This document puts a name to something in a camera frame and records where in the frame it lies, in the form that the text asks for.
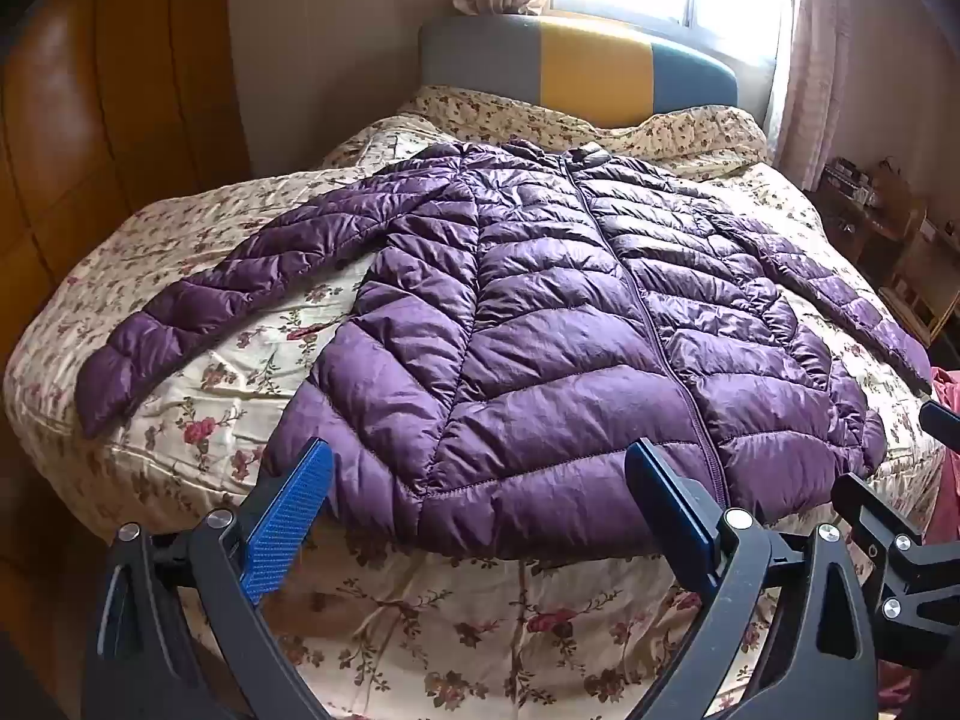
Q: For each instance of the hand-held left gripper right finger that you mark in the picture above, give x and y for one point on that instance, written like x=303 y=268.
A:
x=667 y=495

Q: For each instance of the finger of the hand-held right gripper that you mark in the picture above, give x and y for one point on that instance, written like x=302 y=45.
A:
x=870 y=517
x=943 y=424

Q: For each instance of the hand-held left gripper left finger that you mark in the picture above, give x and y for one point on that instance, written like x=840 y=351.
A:
x=289 y=510

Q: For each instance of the purple quilted down jacket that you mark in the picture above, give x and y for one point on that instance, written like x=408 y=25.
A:
x=525 y=330

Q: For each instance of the pink ruffled cloth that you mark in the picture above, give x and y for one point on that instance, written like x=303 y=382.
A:
x=949 y=495

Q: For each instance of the large-flower floral quilt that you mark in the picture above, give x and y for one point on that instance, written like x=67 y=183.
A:
x=420 y=637

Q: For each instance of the cluttered wooden shelf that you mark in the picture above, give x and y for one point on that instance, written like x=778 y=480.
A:
x=900 y=240

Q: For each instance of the grey yellow teal headboard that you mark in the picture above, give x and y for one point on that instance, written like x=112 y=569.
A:
x=592 y=60

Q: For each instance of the brown wooden wardrobe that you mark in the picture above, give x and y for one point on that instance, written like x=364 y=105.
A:
x=90 y=90

